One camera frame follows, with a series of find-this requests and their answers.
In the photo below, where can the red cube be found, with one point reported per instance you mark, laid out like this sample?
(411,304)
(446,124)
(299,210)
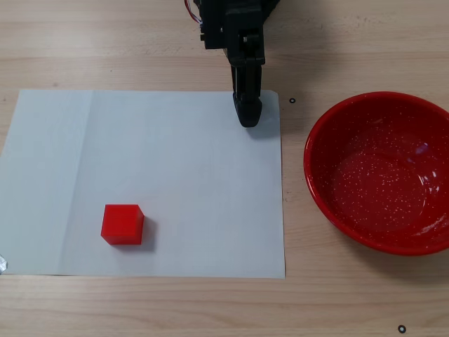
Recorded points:
(121,223)

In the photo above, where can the red speckled bowl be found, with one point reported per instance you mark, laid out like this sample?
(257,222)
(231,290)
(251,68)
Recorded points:
(379,182)

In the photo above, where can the white paper sheet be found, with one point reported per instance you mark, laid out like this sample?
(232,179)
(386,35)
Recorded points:
(158,168)

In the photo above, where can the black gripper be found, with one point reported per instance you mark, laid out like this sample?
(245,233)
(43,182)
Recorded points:
(246,53)

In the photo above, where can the grey tape piece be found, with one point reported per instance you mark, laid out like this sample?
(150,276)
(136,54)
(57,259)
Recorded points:
(3,264)

